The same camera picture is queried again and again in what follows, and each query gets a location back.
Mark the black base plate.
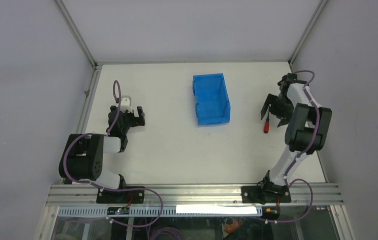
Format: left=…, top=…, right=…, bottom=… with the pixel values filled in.
left=241, top=185, right=292, bottom=205
left=96, top=186, right=145, bottom=205

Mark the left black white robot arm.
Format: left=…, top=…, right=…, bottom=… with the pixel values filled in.
left=58, top=105, right=146, bottom=203

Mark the blue plastic storage bin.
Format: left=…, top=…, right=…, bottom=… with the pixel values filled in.
left=192, top=73, right=231, bottom=126

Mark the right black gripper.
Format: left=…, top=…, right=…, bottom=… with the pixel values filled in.
left=261, top=93, right=294, bottom=127

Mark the aluminium front rail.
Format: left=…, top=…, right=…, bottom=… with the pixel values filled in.
left=46, top=183, right=344, bottom=207

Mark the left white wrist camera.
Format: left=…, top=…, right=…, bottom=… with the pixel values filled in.
left=120, top=95, right=133, bottom=113

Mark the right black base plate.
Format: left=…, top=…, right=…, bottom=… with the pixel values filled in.
left=241, top=185, right=292, bottom=205

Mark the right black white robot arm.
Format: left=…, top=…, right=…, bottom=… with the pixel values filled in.
left=259, top=72, right=332, bottom=203

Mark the orange object under table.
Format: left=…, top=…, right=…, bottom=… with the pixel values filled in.
left=223, top=217, right=243, bottom=235

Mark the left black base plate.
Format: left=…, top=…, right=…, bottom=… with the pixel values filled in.
left=96, top=186, right=145, bottom=205

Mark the red handled screwdriver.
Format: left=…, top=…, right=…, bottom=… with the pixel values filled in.
left=263, top=114, right=270, bottom=134

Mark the coiled purple cable below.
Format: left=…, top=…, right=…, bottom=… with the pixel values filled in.
left=149, top=227, right=184, bottom=240

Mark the white slotted cable duct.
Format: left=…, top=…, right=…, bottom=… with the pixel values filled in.
left=58, top=205, right=262, bottom=218

